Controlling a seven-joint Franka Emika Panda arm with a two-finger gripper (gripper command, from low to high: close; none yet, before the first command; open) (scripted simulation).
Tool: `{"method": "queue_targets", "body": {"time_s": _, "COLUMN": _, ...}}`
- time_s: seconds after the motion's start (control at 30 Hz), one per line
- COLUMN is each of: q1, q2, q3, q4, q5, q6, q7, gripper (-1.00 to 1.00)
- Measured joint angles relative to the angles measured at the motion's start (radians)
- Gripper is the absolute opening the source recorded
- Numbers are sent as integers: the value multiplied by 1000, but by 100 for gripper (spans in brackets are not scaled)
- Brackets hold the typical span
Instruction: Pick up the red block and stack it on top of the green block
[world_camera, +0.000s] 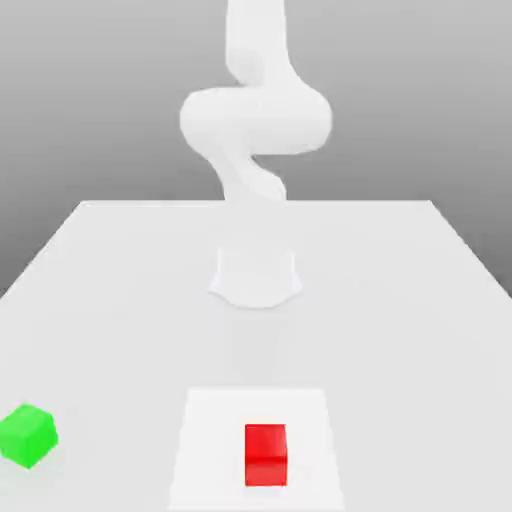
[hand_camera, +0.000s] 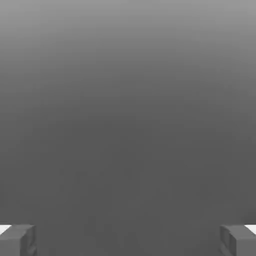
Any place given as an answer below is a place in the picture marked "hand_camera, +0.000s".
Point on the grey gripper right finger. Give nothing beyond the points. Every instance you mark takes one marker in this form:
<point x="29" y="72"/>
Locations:
<point x="240" y="240"/>

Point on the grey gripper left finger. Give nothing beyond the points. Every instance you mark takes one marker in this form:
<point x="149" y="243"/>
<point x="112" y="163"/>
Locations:
<point x="16" y="240"/>

